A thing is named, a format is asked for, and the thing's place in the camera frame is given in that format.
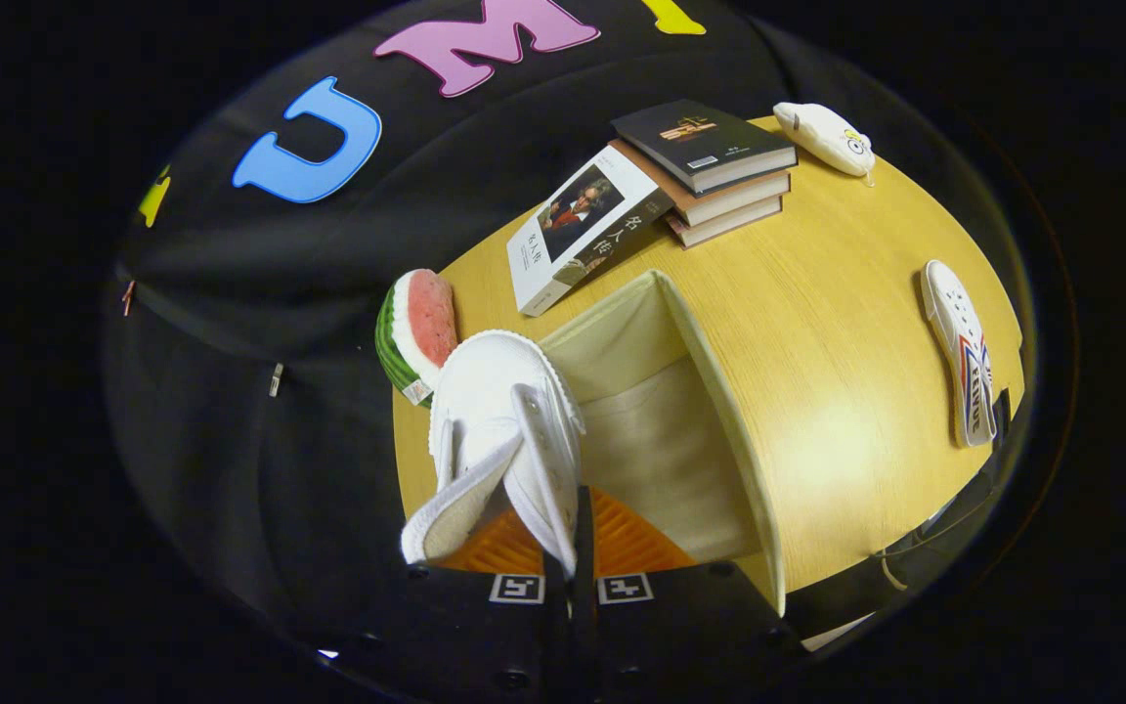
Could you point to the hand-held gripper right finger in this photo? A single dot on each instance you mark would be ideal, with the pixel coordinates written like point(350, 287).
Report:
point(584, 606)

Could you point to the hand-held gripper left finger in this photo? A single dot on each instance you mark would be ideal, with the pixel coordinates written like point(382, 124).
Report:
point(555, 626)

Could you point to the cream fabric storage box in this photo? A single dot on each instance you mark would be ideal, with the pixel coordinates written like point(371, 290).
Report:
point(651, 430)

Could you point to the white striped canvas shoe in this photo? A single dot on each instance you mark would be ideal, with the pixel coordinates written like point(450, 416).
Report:
point(495, 401)
point(949, 313)

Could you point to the watermelon slice toy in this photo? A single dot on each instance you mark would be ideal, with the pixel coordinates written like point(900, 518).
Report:
point(426, 318)

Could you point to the white portrait cover book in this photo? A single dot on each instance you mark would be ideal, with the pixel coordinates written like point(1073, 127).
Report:
point(534, 264)

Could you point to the silver metal clip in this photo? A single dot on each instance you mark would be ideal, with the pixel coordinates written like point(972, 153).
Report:
point(276, 379)

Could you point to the black backdrop cloth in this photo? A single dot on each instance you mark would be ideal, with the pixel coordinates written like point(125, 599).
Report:
point(231, 440)

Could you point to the thin tan book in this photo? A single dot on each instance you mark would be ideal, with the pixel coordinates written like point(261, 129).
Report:
point(729, 230)

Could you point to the brown cover book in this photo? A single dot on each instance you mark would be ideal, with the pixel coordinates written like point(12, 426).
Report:
point(729, 205)

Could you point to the black cover book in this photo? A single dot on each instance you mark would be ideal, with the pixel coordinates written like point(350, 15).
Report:
point(739, 147)

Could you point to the white cartoon plush pouch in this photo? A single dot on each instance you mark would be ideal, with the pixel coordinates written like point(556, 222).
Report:
point(817, 132)

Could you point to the wooden clothes peg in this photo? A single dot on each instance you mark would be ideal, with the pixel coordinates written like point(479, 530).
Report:
point(128, 296)

